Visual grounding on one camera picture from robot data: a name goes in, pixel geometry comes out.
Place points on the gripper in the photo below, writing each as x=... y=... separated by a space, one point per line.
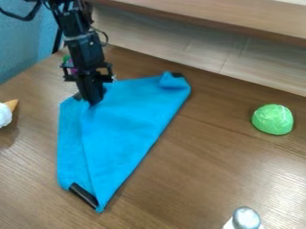
x=87 y=53

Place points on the blue cloth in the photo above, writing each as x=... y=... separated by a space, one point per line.
x=119 y=131

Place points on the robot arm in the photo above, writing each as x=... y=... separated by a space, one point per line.
x=71 y=21

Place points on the green and purple toy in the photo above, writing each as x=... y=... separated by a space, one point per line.
x=67 y=59

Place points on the toy ice cream cone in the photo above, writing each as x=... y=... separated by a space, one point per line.
x=5 y=113

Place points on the green toy cabbage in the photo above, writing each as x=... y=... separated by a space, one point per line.
x=273 y=118

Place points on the silver and white toy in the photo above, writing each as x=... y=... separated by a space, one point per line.
x=246 y=219

